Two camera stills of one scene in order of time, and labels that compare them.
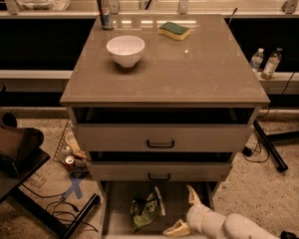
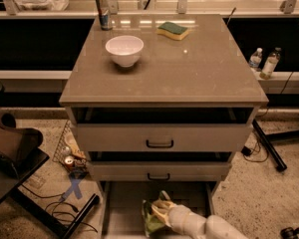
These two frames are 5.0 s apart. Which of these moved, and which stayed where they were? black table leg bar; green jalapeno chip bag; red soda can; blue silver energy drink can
Moved: green jalapeno chip bag
Stayed: red soda can; blue silver energy drink can; black table leg bar
